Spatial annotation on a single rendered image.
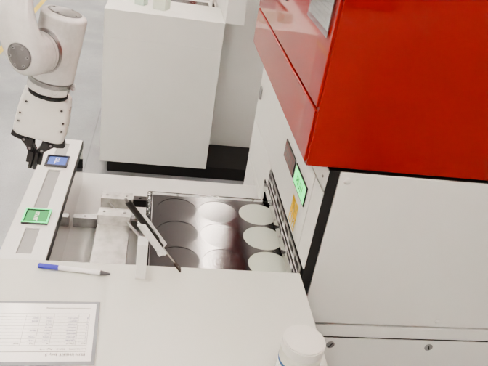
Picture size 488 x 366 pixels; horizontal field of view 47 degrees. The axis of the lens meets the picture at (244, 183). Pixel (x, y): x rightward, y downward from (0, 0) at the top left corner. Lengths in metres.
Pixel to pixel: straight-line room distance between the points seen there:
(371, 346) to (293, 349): 0.54
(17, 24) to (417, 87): 0.71
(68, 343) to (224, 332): 0.27
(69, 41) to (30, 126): 0.20
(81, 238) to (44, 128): 0.41
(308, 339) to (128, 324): 0.33
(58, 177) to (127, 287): 0.45
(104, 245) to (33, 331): 0.39
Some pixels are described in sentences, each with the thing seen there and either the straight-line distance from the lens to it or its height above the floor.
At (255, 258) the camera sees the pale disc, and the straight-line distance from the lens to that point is 1.35.
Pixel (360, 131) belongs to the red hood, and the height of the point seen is 1.31.
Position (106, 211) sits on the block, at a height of 0.91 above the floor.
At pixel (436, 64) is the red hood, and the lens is 1.08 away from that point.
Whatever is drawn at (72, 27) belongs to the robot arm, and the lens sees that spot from 1.10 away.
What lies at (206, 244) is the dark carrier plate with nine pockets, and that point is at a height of 0.90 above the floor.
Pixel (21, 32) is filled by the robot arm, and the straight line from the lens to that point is 1.05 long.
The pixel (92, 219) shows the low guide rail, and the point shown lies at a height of 0.85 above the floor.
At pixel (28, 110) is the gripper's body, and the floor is 1.23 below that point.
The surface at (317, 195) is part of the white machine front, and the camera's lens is 1.15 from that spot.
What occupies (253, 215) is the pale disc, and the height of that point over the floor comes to 0.90.
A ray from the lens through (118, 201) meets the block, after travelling 1.50.
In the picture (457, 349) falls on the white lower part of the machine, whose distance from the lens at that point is 1.54.
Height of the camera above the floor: 1.71
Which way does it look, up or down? 29 degrees down
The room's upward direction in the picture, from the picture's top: 10 degrees clockwise
